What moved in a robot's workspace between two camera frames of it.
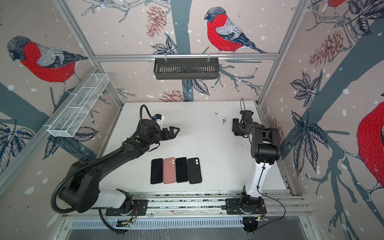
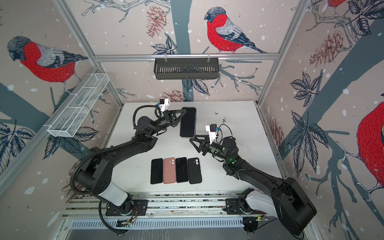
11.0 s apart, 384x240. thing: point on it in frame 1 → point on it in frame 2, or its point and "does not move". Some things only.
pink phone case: (169, 170) does not move
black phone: (181, 167) does not move
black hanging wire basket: (186, 69) does not move
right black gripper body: (237, 125) → (206, 150)
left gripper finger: (171, 129) → (182, 112)
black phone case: (194, 170) does not move
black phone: (156, 172) does not move
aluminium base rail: (165, 205) does not move
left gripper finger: (174, 135) → (183, 112)
